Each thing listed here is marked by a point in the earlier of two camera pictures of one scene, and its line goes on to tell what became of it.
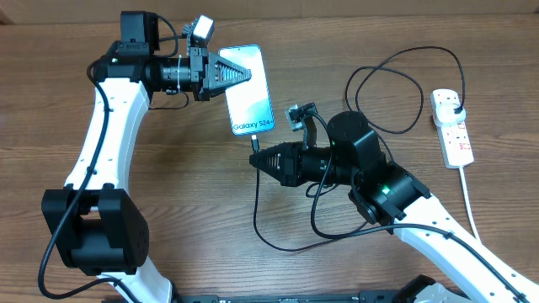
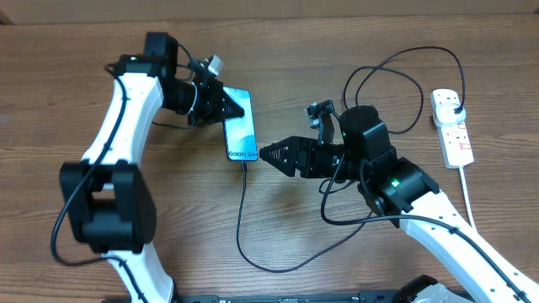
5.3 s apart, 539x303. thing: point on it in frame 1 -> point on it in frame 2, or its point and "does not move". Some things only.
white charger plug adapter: x=445 y=114 does not move
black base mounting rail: x=355 y=297 does not move
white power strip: x=454 y=138 does not move
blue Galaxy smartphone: x=249 y=104 -> x=240 y=134
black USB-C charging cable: x=366 y=113 -> x=376 y=70
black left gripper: x=200 y=61 -> x=213 y=112
